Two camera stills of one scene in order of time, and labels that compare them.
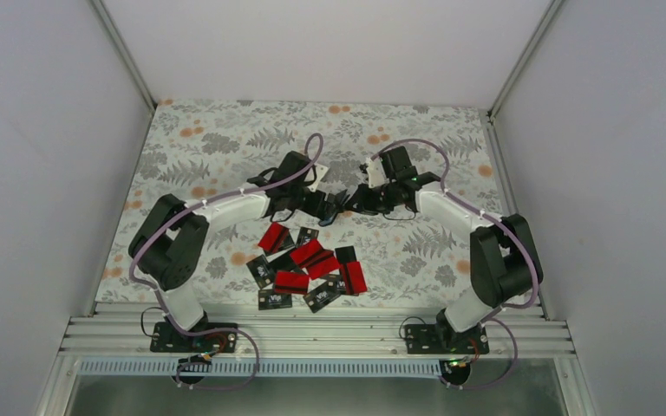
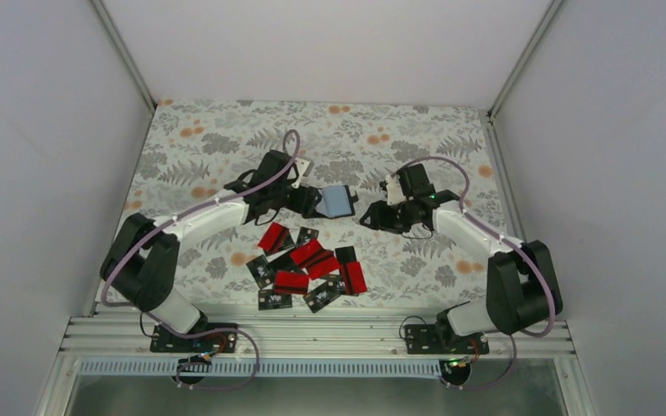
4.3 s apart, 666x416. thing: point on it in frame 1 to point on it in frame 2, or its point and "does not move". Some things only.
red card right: (353, 278) does not move
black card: (260, 269) does not move
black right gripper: (363, 204) to (379, 218)
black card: (321, 295) does not move
